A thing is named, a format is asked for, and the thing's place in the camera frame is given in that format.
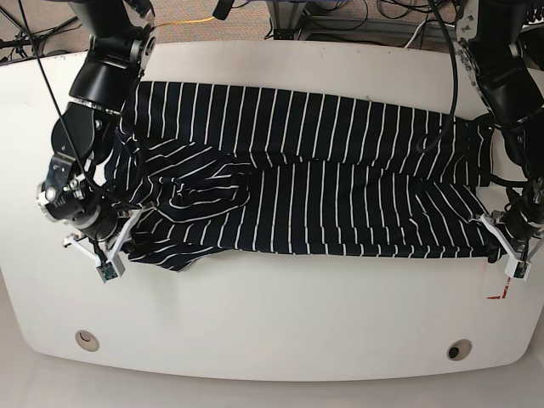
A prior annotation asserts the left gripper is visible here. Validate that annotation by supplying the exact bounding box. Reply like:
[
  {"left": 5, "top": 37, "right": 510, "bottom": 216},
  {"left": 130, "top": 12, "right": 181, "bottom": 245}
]
[{"left": 503, "top": 178, "right": 543, "bottom": 242}]

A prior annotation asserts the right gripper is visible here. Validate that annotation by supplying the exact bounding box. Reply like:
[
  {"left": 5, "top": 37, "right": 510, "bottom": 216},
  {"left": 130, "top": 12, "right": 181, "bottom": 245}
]
[{"left": 37, "top": 155, "right": 125, "bottom": 242}]

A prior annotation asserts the navy white striped T-shirt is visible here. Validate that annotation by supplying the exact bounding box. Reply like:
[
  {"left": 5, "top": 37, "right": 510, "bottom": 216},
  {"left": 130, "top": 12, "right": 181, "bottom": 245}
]
[{"left": 105, "top": 82, "right": 501, "bottom": 271}]

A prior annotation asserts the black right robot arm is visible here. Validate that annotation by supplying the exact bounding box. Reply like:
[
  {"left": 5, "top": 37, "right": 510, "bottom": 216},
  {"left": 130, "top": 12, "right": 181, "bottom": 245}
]
[{"left": 37, "top": 1, "right": 156, "bottom": 241}]

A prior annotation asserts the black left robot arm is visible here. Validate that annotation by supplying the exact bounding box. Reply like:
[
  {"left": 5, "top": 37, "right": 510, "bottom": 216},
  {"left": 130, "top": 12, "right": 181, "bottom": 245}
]
[{"left": 456, "top": 1, "right": 543, "bottom": 242}]

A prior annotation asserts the red tape rectangle marking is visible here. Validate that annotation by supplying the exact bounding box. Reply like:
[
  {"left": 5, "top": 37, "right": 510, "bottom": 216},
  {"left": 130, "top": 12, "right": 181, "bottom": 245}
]
[{"left": 482, "top": 262, "right": 512, "bottom": 300}]

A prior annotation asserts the black tripod on floor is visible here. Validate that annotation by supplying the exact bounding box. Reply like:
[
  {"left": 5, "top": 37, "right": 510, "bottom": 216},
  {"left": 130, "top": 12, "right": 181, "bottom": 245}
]
[{"left": 1, "top": 7, "right": 82, "bottom": 65}]

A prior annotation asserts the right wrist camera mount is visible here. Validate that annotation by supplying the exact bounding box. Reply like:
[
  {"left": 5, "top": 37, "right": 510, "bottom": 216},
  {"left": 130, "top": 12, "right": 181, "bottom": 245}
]
[{"left": 62, "top": 209, "right": 144, "bottom": 283}]

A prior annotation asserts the left table cable grommet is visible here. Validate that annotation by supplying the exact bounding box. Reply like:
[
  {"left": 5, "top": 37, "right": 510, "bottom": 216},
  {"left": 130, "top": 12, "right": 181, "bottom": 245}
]
[{"left": 75, "top": 330, "right": 99, "bottom": 353}]

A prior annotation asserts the table cable grommet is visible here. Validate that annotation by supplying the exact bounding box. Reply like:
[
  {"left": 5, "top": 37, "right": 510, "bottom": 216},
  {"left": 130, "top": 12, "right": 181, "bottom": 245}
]
[
  {"left": 446, "top": 339, "right": 473, "bottom": 361},
  {"left": 75, "top": 330, "right": 99, "bottom": 353}
]

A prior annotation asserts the right table cable grommet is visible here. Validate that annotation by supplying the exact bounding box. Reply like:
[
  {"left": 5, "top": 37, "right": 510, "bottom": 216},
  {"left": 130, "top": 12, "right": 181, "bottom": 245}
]
[{"left": 446, "top": 339, "right": 473, "bottom": 361}]

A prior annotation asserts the yellow cable on floor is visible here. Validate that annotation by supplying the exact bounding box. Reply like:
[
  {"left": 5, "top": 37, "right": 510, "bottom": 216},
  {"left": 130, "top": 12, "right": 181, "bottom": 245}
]
[{"left": 156, "top": 14, "right": 218, "bottom": 29}]

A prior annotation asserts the aluminium frame stand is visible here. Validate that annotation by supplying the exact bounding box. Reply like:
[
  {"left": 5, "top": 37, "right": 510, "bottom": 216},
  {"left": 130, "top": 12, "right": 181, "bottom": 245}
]
[{"left": 265, "top": 0, "right": 426, "bottom": 43}]

